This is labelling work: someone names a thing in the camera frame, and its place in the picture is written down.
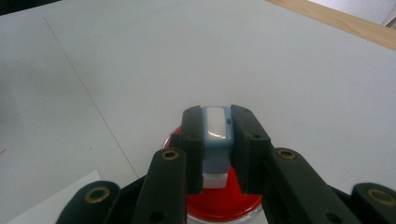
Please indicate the round red ink pad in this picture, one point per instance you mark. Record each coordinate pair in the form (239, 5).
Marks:
(224, 203)

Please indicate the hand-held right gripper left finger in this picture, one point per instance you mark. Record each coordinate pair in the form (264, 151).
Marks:
(162, 186)

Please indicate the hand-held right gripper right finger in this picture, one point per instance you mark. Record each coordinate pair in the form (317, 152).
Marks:
(289, 186)

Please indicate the blue and white stamp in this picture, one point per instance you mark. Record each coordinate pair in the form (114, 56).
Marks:
(217, 137)

